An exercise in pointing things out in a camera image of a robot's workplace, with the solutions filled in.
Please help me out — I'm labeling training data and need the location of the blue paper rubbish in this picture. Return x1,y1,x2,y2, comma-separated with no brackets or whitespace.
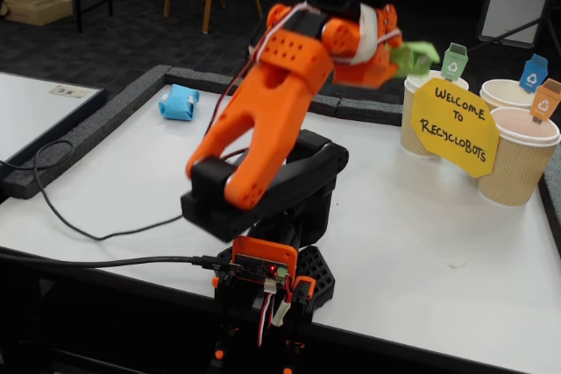
157,83,201,123

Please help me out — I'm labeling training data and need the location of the blue recycling bin tag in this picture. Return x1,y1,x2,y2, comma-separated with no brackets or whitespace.
519,53,550,92

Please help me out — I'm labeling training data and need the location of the green paper rubbish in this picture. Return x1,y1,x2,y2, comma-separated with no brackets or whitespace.
387,39,442,82

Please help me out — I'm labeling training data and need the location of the small paper label sticker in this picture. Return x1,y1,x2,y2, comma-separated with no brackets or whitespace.
48,84,92,100

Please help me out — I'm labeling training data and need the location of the thin black camera cable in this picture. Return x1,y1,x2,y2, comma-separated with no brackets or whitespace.
0,0,316,242

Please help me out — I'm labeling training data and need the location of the black foam border strip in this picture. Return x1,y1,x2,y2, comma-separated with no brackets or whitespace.
2,64,173,201
537,167,561,257
164,66,342,117
337,96,405,128

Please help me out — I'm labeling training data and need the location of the orange controller board case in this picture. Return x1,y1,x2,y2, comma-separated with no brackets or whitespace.
231,236,300,294

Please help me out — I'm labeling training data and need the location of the paper cup with orange tag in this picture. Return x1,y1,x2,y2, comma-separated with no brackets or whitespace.
476,106,561,208

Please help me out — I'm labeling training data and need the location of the black USB cable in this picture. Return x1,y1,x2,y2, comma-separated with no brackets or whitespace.
0,245,241,272

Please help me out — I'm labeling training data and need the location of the orange recycling bin tag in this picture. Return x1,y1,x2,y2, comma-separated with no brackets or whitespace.
529,78,561,126

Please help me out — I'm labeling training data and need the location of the cardboard box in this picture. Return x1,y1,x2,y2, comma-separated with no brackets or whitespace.
0,0,75,27

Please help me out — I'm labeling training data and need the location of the paper cup with blue tag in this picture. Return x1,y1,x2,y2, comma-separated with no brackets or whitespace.
479,79,549,112

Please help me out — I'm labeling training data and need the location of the paper cup with green tag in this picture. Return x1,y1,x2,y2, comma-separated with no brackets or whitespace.
400,69,470,160

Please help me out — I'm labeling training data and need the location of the green recycling bin tag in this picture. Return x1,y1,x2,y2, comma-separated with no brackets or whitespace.
440,42,469,82

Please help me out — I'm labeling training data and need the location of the whiteboard with black frame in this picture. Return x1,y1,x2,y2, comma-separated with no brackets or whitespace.
0,70,109,169

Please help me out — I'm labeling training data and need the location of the white tape strip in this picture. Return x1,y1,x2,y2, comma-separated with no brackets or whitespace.
355,2,381,65

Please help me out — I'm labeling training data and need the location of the yellow handwritten welcome sign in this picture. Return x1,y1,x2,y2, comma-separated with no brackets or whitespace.
409,76,501,180

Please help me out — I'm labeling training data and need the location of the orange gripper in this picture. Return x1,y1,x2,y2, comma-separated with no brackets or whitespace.
322,3,405,88

